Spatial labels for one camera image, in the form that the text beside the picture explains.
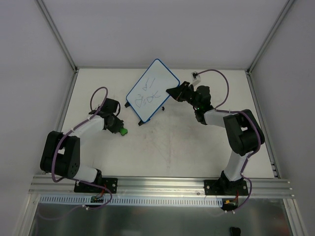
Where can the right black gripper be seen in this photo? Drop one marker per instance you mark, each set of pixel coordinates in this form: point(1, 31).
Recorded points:
point(185, 91)

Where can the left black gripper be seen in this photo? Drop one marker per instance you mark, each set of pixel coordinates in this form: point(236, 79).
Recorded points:
point(117, 126)

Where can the green bone-shaped eraser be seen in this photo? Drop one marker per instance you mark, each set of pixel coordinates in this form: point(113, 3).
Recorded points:
point(123, 131)

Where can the blue-framed whiteboard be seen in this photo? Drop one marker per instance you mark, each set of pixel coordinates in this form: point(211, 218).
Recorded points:
point(149, 93)

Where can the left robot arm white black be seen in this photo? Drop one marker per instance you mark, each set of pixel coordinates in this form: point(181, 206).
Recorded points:
point(62, 156)

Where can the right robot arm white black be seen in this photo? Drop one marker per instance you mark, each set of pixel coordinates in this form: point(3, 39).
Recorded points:
point(243, 132)

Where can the left circuit board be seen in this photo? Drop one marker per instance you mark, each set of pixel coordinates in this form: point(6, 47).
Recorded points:
point(97, 198)

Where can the circuit board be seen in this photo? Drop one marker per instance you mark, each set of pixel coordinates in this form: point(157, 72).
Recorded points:
point(97, 198)
point(230, 202)

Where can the right circuit board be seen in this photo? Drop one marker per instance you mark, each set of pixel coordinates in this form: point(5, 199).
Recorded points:
point(230, 202)

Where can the small black object bottom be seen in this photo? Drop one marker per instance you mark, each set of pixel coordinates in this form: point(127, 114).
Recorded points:
point(235, 231)

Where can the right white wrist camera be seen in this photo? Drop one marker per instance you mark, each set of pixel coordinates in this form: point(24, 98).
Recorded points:
point(196, 79)

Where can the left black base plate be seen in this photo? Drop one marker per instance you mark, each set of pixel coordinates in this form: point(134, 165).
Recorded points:
point(108, 184)

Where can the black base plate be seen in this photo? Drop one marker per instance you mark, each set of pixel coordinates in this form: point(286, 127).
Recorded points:
point(108, 184)
point(230, 188)

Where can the right aluminium frame post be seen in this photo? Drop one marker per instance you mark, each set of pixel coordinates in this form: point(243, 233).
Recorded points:
point(271, 33)

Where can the aluminium frame post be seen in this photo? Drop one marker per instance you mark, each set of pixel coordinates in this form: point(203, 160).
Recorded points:
point(52, 26)
point(271, 33)

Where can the white slotted cable duct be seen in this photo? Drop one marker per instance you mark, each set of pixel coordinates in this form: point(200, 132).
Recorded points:
point(131, 201)

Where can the aluminium front rail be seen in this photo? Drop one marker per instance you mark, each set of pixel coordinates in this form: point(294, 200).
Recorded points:
point(165, 187)

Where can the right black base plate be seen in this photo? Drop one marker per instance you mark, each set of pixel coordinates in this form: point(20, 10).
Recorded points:
point(230, 188)

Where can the left aluminium frame post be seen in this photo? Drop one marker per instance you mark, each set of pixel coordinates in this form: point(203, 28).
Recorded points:
point(52, 26)

